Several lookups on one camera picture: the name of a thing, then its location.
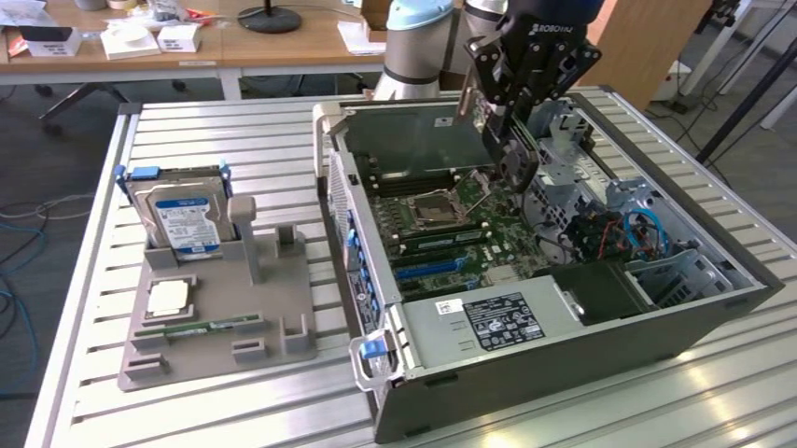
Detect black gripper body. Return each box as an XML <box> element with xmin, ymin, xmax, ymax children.
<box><xmin>496</xmin><ymin>0</ymin><xmax>604</xmax><ymax>49</ymax></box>

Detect green graphics card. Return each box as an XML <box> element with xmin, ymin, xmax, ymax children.
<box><xmin>456</xmin><ymin>69</ymin><xmax>550</xmax><ymax>193</ymax></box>

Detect wooden cabinet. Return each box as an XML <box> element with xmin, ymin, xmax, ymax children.
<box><xmin>560</xmin><ymin>0</ymin><xmax>716</xmax><ymax>102</ymax></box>

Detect white floor box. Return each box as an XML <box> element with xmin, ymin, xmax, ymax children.
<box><xmin>647</xmin><ymin>59</ymin><xmax>695</xmax><ymax>107</ymax></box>

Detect white papers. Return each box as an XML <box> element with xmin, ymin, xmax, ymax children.
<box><xmin>338</xmin><ymin>21</ymin><xmax>389</xmax><ymax>56</ymax></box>

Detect cardboard box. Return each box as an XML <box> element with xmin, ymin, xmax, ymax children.
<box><xmin>359</xmin><ymin>0</ymin><xmax>393</xmax><ymax>32</ymax></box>

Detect white framed desk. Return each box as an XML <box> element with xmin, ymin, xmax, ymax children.
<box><xmin>681</xmin><ymin>0</ymin><xmax>797</xmax><ymax>97</ymax></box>

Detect black RAM slot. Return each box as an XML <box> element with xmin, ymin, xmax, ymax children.
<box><xmin>370</xmin><ymin>161</ymin><xmax>452</xmax><ymax>174</ymax></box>
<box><xmin>377</xmin><ymin>182</ymin><xmax>461</xmax><ymax>196</ymax></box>
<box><xmin>374</xmin><ymin>175</ymin><xmax>457</xmax><ymax>188</ymax></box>
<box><xmin>372</xmin><ymin>167</ymin><xmax>454</xmax><ymax>180</ymax></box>

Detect metal socket cover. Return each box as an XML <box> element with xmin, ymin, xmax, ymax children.
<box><xmin>453</xmin><ymin>166</ymin><xmax>497</xmax><ymax>207</ymax></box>

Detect perforated metal drive cage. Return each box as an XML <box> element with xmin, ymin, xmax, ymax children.
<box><xmin>526</xmin><ymin>100</ymin><xmax>609</xmax><ymax>225</ymax></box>

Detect black stand pole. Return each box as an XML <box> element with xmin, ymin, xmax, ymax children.
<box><xmin>696</xmin><ymin>44</ymin><xmax>797</xmax><ymax>164</ymax></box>

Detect CPU socket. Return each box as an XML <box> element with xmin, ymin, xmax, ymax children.
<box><xmin>405</xmin><ymin>191</ymin><xmax>469</xmax><ymax>231</ymax></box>

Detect black connector bundle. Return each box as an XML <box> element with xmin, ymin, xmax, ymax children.
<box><xmin>566</xmin><ymin>208</ymin><xmax>612</xmax><ymax>257</ymax></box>

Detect black lamp base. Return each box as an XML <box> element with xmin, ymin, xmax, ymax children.
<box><xmin>234</xmin><ymin>0</ymin><xmax>306</xmax><ymax>35</ymax></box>

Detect green motherboard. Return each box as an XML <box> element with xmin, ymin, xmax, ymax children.
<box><xmin>351</xmin><ymin>156</ymin><xmax>556</xmax><ymax>293</ymax></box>

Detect green RAM stick in slot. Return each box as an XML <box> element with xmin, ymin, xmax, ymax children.
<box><xmin>402</xmin><ymin>228</ymin><xmax>492</xmax><ymax>252</ymax></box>

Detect long black expansion slot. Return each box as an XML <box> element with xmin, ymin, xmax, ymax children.
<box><xmin>396</xmin><ymin>248</ymin><xmax>470</xmax><ymax>268</ymax></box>

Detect blue expansion slot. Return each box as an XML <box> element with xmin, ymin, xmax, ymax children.
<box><xmin>393</xmin><ymin>259</ymin><xmax>470</xmax><ymax>282</ymax></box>

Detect silver chipset heatsink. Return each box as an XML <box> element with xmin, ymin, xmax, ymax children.
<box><xmin>488</xmin><ymin>266</ymin><xmax>526</xmax><ymax>287</ymax></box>

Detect grey metal disk bay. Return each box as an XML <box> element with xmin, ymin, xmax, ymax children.
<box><xmin>621</xmin><ymin>246</ymin><xmax>736</xmax><ymax>315</ymax></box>

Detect small white box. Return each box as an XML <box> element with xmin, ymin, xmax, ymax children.
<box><xmin>155</xmin><ymin>25</ymin><xmax>202</xmax><ymax>54</ymax></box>

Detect black labelled panel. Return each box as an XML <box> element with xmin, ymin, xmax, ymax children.
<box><xmin>346</xmin><ymin>269</ymin><xmax>376</xmax><ymax>329</ymax></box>

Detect grey power supply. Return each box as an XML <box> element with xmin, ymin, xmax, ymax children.
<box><xmin>398</xmin><ymin>273</ymin><xmax>590</xmax><ymax>374</ymax></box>

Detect white box with round hole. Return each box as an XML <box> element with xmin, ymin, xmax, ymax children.
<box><xmin>99</xmin><ymin>21</ymin><xmax>158</xmax><ymax>62</ymax></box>

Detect hard disk with blue label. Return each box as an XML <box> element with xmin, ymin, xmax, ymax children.
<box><xmin>130</xmin><ymin>182</ymin><xmax>225</xmax><ymax>262</ymax></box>

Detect blue disk carrier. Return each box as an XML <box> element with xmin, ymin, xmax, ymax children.
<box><xmin>114</xmin><ymin>162</ymin><xmax>237</xmax><ymax>211</ymax></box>

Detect black chair base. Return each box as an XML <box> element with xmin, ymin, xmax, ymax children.
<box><xmin>34</xmin><ymin>78</ymin><xmax>190</xmax><ymax>137</ymax></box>

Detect grey parts rack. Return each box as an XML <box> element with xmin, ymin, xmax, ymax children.
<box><xmin>115</xmin><ymin>194</ymin><xmax>321</xmax><ymax>394</ymax></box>

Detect black and grey PC case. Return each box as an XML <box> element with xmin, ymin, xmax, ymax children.
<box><xmin>310</xmin><ymin>83</ymin><xmax>788</xmax><ymax>444</ymax></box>

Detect white box with black label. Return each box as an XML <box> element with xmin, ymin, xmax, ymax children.
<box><xmin>22</xmin><ymin>25</ymin><xmax>83</xmax><ymax>58</ymax></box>

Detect silver CPU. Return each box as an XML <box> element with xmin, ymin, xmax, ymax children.
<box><xmin>145</xmin><ymin>281</ymin><xmax>193</xmax><ymax>319</ymax></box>

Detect loose green RAM stick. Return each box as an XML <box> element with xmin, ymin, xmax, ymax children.
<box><xmin>134</xmin><ymin>315</ymin><xmax>262</xmax><ymax>338</ymax></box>

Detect white paper stack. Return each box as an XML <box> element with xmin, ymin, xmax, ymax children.
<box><xmin>0</xmin><ymin>0</ymin><xmax>50</xmax><ymax>28</ymax></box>

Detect black wire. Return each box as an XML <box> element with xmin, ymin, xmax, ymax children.
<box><xmin>520</xmin><ymin>186</ymin><xmax>584</xmax><ymax>263</ymax></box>

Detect red wire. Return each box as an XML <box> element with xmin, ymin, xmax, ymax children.
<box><xmin>594</xmin><ymin>218</ymin><xmax>626</xmax><ymax>262</ymax></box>

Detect blue wire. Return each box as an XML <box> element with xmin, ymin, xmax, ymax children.
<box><xmin>624</xmin><ymin>208</ymin><xmax>673</xmax><ymax>263</ymax></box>

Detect white floor cable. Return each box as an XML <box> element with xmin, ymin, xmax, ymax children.
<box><xmin>0</xmin><ymin>191</ymin><xmax>96</xmax><ymax>221</ymax></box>

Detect blue floor cable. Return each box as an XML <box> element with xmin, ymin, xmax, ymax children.
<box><xmin>0</xmin><ymin>222</ymin><xmax>50</xmax><ymax>398</ymax></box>

